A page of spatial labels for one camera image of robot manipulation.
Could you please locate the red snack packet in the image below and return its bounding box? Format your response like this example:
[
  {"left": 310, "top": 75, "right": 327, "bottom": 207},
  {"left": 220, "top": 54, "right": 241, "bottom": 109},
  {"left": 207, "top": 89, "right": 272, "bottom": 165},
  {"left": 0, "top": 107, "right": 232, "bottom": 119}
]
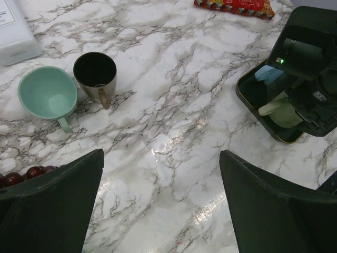
[{"left": 194, "top": 0, "right": 275, "bottom": 20}]

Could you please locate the loose red grape bunch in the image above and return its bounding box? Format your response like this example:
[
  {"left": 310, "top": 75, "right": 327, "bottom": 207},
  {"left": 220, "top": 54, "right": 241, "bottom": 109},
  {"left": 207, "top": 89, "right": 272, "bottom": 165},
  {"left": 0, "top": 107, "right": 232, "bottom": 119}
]
[{"left": 1, "top": 166, "right": 58, "bottom": 189}]

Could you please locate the teal green mug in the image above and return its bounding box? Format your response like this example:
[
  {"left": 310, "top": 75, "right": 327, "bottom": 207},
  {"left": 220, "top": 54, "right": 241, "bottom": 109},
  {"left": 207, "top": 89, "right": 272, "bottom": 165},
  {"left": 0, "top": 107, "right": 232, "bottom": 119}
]
[{"left": 17, "top": 66, "right": 78, "bottom": 133}]

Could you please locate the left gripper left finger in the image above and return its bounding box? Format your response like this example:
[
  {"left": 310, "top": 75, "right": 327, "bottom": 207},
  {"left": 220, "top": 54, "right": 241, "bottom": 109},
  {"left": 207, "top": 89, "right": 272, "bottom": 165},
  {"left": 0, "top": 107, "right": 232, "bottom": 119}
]
[{"left": 1, "top": 149, "right": 104, "bottom": 252}]

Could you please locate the brown patterned mug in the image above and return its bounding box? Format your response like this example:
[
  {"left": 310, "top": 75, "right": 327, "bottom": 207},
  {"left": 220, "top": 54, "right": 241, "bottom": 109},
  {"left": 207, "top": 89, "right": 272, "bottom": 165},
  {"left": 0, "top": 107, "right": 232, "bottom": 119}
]
[{"left": 73, "top": 52, "right": 117, "bottom": 110}]

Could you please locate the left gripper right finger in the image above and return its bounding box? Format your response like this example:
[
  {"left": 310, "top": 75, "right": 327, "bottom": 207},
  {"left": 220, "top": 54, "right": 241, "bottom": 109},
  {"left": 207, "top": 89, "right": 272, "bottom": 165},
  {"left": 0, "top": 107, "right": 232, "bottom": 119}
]
[{"left": 219, "top": 150, "right": 336, "bottom": 252}]

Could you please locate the white rectangular device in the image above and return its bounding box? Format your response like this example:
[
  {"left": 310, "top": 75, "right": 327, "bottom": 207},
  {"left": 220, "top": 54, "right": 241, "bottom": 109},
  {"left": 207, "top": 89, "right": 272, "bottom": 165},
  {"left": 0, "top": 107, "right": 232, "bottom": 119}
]
[{"left": 1, "top": 0, "right": 42, "bottom": 66}]

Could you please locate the sage green mug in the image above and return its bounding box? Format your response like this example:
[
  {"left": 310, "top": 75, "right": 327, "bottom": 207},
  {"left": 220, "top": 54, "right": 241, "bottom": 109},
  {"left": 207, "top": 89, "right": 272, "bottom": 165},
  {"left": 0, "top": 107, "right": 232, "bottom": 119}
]
[{"left": 258, "top": 92, "right": 303, "bottom": 129}]

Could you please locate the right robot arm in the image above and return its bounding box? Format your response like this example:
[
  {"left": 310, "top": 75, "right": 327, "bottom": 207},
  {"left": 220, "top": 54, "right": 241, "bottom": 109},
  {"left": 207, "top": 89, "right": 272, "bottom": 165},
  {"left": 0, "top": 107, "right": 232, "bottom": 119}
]
[{"left": 266, "top": 6, "right": 336, "bottom": 137}]

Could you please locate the dark green tray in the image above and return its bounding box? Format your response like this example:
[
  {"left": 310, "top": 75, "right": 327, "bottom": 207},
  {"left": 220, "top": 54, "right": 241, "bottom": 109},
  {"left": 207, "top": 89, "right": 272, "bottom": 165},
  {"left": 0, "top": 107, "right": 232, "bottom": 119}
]
[{"left": 236, "top": 60, "right": 304, "bottom": 144}]

